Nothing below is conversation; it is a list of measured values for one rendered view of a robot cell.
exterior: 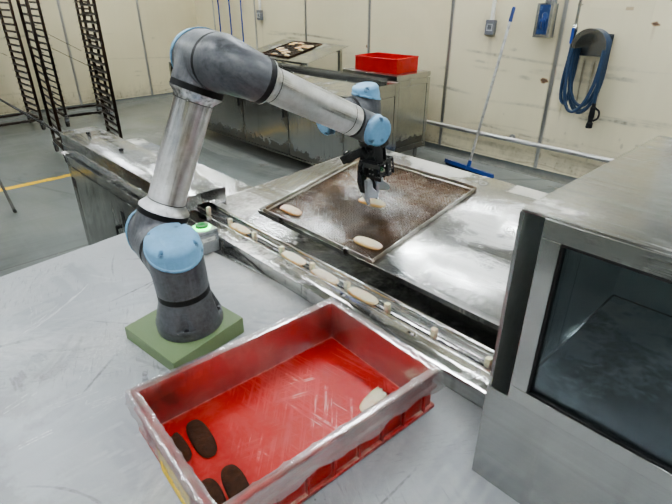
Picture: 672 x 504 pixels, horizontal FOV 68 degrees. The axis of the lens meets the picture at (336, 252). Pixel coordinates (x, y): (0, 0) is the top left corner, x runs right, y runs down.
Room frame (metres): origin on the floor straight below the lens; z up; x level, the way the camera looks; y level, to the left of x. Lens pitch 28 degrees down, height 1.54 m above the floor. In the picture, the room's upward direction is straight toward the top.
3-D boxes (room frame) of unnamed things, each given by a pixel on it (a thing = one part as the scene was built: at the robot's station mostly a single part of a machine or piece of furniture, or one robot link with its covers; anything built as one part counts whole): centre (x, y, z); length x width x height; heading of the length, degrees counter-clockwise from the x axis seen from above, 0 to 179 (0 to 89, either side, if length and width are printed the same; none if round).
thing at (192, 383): (0.69, 0.09, 0.88); 0.49 x 0.34 x 0.10; 130
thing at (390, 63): (5.08, -0.48, 0.94); 0.51 x 0.36 x 0.13; 47
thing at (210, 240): (1.40, 0.41, 0.84); 0.08 x 0.08 x 0.11; 43
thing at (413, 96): (5.08, -0.48, 0.44); 0.70 x 0.55 x 0.87; 43
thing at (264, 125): (5.53, 0.50, 0.51); 3.00 x 1.26 x 1.03; 43
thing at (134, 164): (2.10, 0.89, 0.89); 1.25 x 0.18 x 0.09; 43
